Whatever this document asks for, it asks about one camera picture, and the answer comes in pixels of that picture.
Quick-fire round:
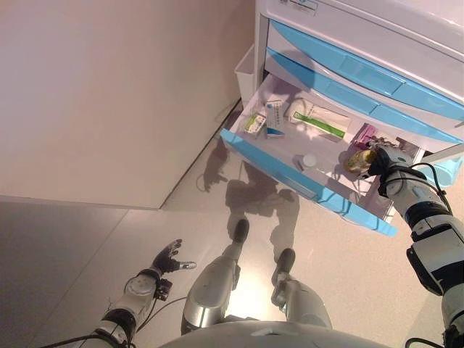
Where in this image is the blue front medicine drawer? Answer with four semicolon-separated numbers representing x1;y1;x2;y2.
219;72;427;239

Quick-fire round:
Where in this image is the long white green box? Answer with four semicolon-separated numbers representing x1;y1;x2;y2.
288;96;352;141

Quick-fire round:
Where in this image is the blue front cart drawer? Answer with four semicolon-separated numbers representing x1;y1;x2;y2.
267;18;464;123
265;46;464;144

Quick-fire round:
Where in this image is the small green white box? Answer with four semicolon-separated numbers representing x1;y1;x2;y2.
243;112;268;138

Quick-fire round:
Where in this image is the pink medicine box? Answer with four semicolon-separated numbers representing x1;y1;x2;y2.
350;123;418;155

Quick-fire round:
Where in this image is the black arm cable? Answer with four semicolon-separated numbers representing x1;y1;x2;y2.
409;162;454;218
39;295;189;348

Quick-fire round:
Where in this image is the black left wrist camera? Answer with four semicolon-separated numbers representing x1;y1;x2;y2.
154;278;172;301

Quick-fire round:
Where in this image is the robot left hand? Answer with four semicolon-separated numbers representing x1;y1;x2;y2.
151;238;197;275

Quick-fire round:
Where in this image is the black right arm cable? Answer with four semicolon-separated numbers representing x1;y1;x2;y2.
409;162;454;218

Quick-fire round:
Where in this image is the clear yellow capsule bottle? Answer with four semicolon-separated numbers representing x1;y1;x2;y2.
343;149;378;177

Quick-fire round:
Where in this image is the grey robot torso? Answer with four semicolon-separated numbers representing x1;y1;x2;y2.
155;318;396;348

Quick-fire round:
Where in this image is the small white pill bottle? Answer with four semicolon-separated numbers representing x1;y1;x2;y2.
292;152;318;171

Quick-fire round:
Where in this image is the white plastic side bin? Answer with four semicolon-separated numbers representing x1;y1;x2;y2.
234;46;259;106

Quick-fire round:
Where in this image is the white medical cart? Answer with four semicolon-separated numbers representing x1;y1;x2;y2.
220;0;464;239

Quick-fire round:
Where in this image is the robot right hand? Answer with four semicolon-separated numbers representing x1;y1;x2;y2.
365;139;414;178

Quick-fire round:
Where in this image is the blue white medicine box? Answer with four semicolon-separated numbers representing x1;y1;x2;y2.
263;99;286;141

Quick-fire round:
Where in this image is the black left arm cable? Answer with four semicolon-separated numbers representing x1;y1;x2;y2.
39;295;189;348

